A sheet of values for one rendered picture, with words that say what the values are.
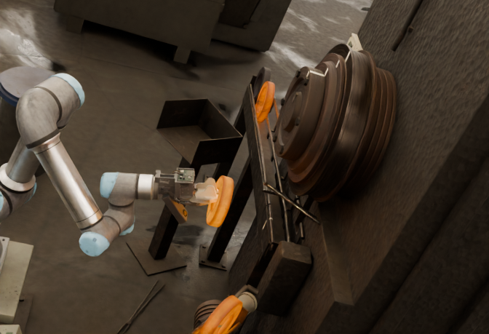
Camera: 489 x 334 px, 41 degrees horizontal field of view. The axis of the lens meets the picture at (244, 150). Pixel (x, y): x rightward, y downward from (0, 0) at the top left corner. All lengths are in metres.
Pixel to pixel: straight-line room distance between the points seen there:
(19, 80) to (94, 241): 1.29
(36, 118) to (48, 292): 1.03
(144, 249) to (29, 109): 1.28
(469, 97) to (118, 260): 1.79
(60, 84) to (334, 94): 0.76
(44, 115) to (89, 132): 1.74
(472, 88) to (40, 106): 1.08
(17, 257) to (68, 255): 0.50
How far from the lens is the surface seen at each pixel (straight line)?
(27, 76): 3.06
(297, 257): 1.96
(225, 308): 1.74
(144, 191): 1.93
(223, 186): 1.92
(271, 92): 2.91
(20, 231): 2.91
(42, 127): 1.82
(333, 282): 1.83
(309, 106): 1.84
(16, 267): 2.35
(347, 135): 1.78
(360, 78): 1.83
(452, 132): 1.55
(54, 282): 2.73
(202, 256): 3.03
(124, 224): 1.97
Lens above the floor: 1.99
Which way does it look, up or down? 31 degrees down
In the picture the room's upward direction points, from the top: 23 degrees clockwise
